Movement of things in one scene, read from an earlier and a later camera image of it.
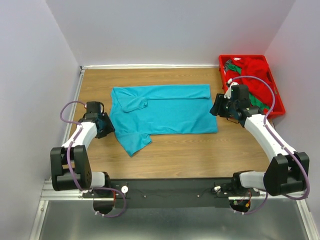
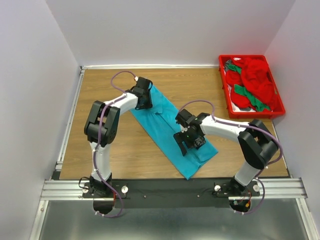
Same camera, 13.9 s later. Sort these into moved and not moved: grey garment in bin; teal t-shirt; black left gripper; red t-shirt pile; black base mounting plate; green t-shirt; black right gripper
Moved: black left gripper; teal t-shirt; black right gripper
Not moved: green t-shirt; grey garment in bin; black base mounting plate; red t-shirt pile
